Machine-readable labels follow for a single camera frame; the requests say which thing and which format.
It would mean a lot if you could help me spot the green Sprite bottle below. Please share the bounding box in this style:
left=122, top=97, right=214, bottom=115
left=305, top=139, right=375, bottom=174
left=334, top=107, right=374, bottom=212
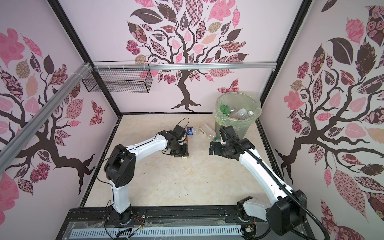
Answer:
left=220, top=105, right=232, bottom=116

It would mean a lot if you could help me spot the clear Pepsi bottle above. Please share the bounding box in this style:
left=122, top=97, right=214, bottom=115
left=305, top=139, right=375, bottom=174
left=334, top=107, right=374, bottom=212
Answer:
left=187, top=127, right=201, bottom=136

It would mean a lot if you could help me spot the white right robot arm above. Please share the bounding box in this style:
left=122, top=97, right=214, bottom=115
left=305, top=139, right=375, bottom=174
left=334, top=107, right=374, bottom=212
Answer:
left=209, top=126, right=307, bottom=236

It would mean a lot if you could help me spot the black wire wall basket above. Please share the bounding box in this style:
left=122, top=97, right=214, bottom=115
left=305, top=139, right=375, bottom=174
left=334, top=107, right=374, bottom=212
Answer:
left=82, top=60, right=153, bottom=94

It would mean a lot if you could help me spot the black corrugated cable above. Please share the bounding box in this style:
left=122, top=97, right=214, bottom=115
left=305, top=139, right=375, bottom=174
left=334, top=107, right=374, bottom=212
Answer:
left=220, top=127, right=331, bottom=240

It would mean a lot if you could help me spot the wire mesh waste bin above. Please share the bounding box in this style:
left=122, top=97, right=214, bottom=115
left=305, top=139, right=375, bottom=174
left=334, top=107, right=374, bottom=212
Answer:
left=214, top=92, right=262, bottom=140

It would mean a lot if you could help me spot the white bottle red cap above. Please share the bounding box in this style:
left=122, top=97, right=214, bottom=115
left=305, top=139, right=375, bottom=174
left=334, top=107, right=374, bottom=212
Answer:
left=230, top=109, right=248, bottom=120

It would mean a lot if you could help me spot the clear bottle green-red cap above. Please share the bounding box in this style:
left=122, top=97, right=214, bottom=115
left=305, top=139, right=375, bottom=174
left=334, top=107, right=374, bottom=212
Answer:
left=200, top=123, right=219, bottom=141

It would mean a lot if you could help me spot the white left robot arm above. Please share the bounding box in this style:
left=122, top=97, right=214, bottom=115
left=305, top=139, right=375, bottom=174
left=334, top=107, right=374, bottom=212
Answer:
left=104, top=125, right=189, bottom=215

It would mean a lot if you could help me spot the black frame rail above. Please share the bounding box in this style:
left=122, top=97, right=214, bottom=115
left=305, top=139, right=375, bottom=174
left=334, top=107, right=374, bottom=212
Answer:
left=259, top=0, right=314, bottom=106

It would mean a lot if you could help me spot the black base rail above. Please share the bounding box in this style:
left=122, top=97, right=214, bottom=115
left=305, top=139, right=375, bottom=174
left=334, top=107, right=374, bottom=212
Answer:
left=66, top=205, right=263, bottom=227

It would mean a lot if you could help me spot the aluminium wall rail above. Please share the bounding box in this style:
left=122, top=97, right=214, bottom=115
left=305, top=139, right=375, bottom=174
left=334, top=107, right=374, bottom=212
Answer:
left=1, top=63, right=92, bottom=173
left=93, top=62, right=277, bottom=71

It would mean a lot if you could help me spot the clear ribbed bottle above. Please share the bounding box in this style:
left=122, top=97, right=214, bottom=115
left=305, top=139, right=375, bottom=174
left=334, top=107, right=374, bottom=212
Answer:
left=247, top=111, right=254, bottom=118

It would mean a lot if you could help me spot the white slotted cable duct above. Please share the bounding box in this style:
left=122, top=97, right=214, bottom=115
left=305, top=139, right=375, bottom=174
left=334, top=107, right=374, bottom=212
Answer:
left=69, top=226, right=242, bottom=240

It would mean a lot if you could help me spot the aluminium left wall rail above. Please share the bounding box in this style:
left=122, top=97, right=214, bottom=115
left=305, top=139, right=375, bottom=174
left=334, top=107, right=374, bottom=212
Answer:
left=1, top=63, right=92, bottom=173

